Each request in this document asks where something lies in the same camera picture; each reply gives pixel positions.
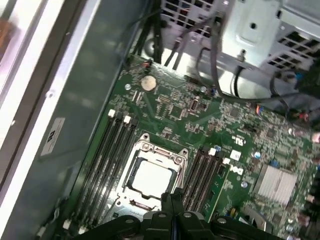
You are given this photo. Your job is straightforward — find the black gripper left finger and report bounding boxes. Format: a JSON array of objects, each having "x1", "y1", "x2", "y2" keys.
[{"x1": 81, "y1": 191, "x2": 176, "y2": 240}]

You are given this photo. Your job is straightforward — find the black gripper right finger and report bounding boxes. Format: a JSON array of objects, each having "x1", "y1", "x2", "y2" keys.
[{"x1": 173, "y1": 188, "x2": 278, "y2": 240}]

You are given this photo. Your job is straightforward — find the silver-topped CPU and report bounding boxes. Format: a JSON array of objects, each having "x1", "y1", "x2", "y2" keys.
[{"x1": 127, "y1": 157, "x2": 177, "y2": 200}]

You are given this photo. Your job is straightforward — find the metal socket cover frame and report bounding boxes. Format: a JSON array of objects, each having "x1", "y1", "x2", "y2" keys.
[{"x1": 123, "y1": 143, "x2": 187, "y2": 211}]

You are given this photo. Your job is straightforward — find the CPU socket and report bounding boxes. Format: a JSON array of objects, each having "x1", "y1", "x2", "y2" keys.
[{"x1": 117, "y1": 133, "x2": 190, "y2": 216}]

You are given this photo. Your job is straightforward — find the black RAM slot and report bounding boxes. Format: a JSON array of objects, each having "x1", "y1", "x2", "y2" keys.
[
  {"x1": 193, "y1": 151, "x2": 225, "y2": 213},
  {"x1": 94, "y1": 119, "x2": 138, "y2": 221},
  {"x1": 181, "y1": 147, "x2": 210, "y2": 208},
  {"x1": 77, "y1": 116, "x2": 132, "y2": 235},
  {"x1": 199, "y1": 156, "x2": 231, "y2": 216},
  {"x1": 72, "y1": 113, "x2": 125, "y2": 232},
  {"x1": 187, "y1": 147, "x2": 217, "y2": 212},
  {"x1": 62, "y1": 109, "x2": 117, "y2": 228}
]

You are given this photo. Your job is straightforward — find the silver chipset heatsink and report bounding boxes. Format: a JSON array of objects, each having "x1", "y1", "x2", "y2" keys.
[{"x1": 256, "y1": 164, "x2": 299, "y2": 204}]

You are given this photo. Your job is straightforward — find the green motherboard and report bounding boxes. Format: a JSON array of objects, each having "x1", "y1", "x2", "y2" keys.
[{"x1": 53, "y1": 54, "x2": 320, "y2": 240}]

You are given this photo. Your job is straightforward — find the white printed sticker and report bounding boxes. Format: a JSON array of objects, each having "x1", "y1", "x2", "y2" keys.
[{"x1": 40, "y1": 115, "x2": 66, "y2": 158}]

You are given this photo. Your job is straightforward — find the silver coin battery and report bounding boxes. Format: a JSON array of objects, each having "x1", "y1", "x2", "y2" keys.
[{"x1": 141, "y1": 75, "x2": 158, "y2": 92}]

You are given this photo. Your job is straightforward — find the black open PC case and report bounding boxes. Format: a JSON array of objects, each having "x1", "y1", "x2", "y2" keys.
[{"x1": 0, "y1": 0, "x2": 320, "y2": 240}]

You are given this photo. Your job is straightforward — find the perforated metal drive cage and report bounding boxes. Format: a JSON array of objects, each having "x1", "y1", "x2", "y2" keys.
[{"x1": 159, "y1": 0, "x2": 320, "y2": 73}]

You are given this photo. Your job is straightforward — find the grey data cable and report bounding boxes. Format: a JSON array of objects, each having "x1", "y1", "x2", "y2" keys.
[{"x1": 196, "y1": 9, "x2": 226, "y2": 97}]

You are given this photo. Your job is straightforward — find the thick black power cable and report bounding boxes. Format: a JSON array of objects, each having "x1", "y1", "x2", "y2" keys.
[{"x1": 139, "y1": 0, "x2": 166, "y2": 65}]

